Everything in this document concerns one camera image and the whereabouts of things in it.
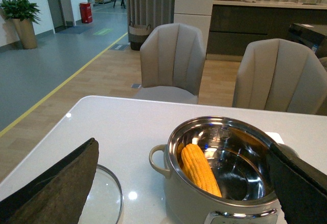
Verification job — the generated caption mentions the glass pot lid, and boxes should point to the glass pot lid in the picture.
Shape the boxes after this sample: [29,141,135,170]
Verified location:
[79,165,124,223]

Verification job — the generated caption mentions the white tall cabinet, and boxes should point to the white tall cabinet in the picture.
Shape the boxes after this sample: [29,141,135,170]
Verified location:
[173,0,214,48]

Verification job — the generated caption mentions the dark kitchen counter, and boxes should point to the dark kitchen counter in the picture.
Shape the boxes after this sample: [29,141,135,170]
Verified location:
[207,3,326,56]

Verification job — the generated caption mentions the grey curtain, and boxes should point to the grey curtain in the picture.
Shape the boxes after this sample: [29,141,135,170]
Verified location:
[127,0,175,29]

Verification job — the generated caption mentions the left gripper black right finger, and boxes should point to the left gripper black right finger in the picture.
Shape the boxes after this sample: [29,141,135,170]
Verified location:
[267,143,326,223]

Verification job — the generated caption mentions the red fire extinguisher box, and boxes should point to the red fire extinguisher box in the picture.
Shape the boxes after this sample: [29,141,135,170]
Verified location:
[79,3,92,24]

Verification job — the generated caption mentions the beige right dining chair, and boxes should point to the beige right dining chair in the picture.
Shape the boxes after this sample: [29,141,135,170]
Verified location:
[232,38,326,115]

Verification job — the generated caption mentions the green potted plant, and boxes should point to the green potted plant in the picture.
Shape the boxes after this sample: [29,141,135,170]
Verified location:
[1,0,40,49]

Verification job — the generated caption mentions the black appliance cabinet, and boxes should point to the black appliance cabinet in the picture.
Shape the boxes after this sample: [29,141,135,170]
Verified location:
[288,24,326,58]

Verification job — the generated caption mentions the beige left dining chair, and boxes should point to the beige left dining chair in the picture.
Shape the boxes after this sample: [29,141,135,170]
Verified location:
[134,23,206,104]

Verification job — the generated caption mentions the beige dining chair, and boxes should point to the beige dining chair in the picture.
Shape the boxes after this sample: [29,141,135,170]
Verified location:
[134,23,206,104]
[232,38,326,115]

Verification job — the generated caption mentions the beige electric cooking pot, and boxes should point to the beige electric cooking pot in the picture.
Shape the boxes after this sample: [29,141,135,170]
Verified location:
[150,116,291,223]

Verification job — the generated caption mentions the yellow corn cob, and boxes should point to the yellow corn cob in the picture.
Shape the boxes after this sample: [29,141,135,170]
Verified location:
[177,143,222,197]

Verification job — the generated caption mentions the woven storage basket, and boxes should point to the woven storage basket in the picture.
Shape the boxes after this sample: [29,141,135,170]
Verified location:
[128,21,152,51]

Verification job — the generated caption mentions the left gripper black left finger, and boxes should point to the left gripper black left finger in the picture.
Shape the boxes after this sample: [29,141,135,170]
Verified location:
[1,138,99,223]

